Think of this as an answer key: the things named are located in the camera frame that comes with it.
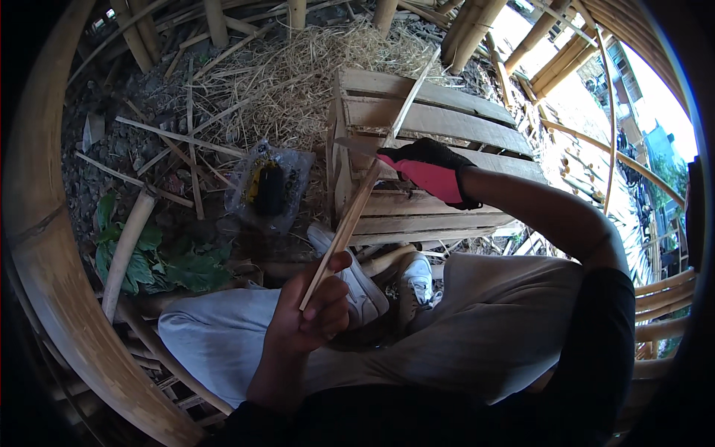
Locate long curved bamboo slat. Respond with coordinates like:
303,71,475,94
593,25,619,216

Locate pale flat scrap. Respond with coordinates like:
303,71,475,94
82,112,106,153

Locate person's legs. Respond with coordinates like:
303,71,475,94
158,223,585,410

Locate large curved bamboo beam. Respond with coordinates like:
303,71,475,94
1,0,209,447

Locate thin bamboo strip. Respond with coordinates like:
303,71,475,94
299,46,442,312

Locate knife with metal blade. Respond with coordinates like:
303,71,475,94
334,137,387,159

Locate green leafy plant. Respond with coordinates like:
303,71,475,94
92,191,234,296

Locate clear plastic bag with contents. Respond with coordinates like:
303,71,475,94
223,140,317,234

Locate bundle of bamboo poles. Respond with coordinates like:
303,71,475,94
530,28,611,100

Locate wooden slat crate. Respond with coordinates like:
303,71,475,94
326,67,547,247

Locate thick bamboo post pair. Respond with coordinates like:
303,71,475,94
440,0,508,77

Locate bamboo bench frame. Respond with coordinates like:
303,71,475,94
632,267,698,382

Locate slanted bamboo rail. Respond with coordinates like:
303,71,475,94
116,302,235,417

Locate curved tan bamboo piece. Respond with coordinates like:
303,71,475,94
360,244,419,278

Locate person's left hand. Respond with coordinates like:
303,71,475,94
266,251,354,354

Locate long bent bamboo pole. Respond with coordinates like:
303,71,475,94
539,117,687,209

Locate short pale bamboo pole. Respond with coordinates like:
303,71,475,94
101,189,158,326

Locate bamboo slat on ground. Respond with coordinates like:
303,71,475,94
114,115,247,159
186,58,206,221
74,151,195,209

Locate heap of dry straw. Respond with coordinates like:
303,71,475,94
187,19,453,154

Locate person's right hand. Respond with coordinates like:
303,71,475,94
376,137,484,211

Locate person's body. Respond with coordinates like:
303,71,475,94
204,267,638,447

